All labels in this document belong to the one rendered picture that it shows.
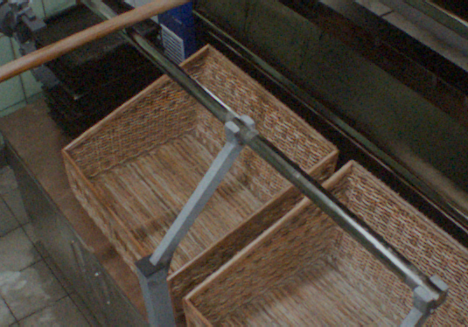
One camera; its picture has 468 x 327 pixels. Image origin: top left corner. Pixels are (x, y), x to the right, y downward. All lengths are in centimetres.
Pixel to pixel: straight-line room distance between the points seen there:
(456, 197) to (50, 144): 126
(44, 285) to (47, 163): 60
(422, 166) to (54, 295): 151
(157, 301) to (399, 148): 58
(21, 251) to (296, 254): 133
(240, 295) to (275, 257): 11
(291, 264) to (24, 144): 93
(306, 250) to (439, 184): 41
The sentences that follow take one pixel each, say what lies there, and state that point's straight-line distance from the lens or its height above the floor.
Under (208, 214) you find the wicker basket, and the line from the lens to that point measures 213.
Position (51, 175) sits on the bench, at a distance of 235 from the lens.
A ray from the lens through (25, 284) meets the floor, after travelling 288.
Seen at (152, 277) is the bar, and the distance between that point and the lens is 154.
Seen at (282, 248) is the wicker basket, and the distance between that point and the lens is 187.
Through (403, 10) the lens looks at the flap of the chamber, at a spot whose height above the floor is 140.
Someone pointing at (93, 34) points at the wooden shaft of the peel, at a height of 120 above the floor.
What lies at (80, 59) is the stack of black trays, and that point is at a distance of 219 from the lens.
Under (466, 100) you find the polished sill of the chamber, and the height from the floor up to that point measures 117.
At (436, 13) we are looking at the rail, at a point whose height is 143.
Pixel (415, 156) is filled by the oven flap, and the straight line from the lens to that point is 171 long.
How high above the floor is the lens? 210
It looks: 42 degrees down
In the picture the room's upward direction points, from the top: 6 degrees counter-clockwise
